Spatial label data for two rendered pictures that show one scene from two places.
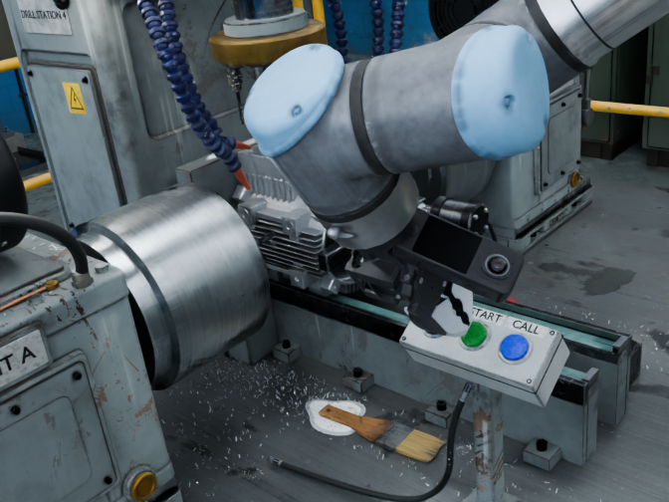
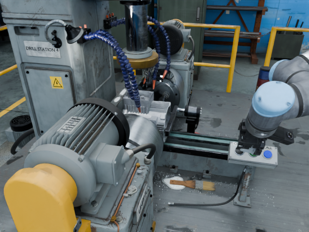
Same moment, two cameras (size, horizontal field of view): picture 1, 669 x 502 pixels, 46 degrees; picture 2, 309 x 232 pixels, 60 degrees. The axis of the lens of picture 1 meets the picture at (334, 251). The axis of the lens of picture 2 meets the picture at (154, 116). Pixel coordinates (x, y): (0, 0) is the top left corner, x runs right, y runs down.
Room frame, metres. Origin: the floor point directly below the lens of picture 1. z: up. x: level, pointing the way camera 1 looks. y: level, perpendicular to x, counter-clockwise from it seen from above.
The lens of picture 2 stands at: (0.23, 0.59, 1.67)
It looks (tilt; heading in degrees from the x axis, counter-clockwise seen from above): 29 degrees down; 329
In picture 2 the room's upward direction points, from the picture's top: straight up
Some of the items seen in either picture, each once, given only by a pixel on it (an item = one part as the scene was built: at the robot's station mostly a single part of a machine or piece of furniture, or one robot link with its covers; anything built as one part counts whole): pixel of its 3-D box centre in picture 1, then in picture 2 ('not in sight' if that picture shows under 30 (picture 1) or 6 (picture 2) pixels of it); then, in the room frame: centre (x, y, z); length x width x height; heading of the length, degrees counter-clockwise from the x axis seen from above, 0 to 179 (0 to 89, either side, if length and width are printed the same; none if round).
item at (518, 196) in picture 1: (498, 137); (169, 80); (1.65, -0.38, 0.99); 0.35 x 0.31 x 0.37; 136
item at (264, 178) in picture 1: (287, 168); (139, 101); (1.25, 0.06, 1.11); 0.12 x 0.11 x 0.07; 46
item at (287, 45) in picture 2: not in sight; (287, 37); (3.46, -4.36, 0.41); 0.52 x 0.47 x 0.82; 45
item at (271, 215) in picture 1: (311, 224); (147, 119); (1.22, 0.03, 1.01); 0.20 x 0.19 x 0.19; 46
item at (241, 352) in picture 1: (249, 323); not in sight; (1.19, 0.16, 0.86); 0.07 x 0.06 x 0.12; 136
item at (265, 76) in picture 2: not in sight; (265, 73); (1.06, -0.56, 1.19); 0.06 x 0.06 x 0.04
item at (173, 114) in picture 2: (375, 232); (172, 119); (1.16, -0.07, 1.01); 0.26 x 0.04 x 0.03; 136
